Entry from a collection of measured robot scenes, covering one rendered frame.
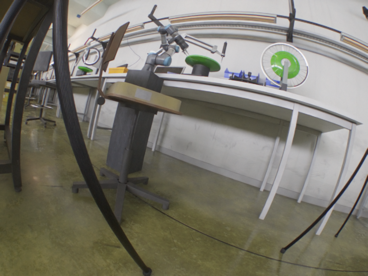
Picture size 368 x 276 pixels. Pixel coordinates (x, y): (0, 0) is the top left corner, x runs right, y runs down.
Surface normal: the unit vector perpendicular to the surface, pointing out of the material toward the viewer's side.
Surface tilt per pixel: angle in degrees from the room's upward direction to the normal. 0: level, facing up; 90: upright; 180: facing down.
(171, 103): 90
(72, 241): 0
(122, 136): 90
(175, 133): 90
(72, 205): 0
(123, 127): 90
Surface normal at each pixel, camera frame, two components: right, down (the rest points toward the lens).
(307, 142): -0.45, -0.04
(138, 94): 0.57, 0.22
